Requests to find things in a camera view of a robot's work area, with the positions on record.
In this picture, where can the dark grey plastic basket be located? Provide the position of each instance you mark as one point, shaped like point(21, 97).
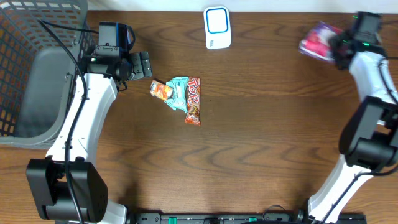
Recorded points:
point(37, 76)

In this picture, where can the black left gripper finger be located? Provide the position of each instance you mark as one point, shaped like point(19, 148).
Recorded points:
point(146, 66)
point(137, 70)

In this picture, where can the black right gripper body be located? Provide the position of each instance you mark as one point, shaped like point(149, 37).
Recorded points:
point(336, 44)

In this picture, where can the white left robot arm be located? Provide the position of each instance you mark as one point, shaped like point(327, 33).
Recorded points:
point(65, 184)

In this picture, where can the orange tissue pack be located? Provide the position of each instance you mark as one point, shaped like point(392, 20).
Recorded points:
point(160, 90)

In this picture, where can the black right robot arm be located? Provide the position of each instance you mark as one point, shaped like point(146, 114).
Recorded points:
point(368, 142)

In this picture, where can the teal snack packet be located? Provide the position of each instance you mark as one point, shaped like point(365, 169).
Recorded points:
point(178, 98)

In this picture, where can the dark red snack packet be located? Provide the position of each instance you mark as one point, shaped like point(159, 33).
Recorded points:
point(193, 101)

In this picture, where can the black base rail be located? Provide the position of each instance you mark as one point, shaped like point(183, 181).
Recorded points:
point(269, 217)

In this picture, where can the red purple snack package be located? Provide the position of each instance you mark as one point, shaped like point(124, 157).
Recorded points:
point(316, 42)

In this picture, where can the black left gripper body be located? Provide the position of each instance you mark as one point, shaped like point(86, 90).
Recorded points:
point(137, 66)

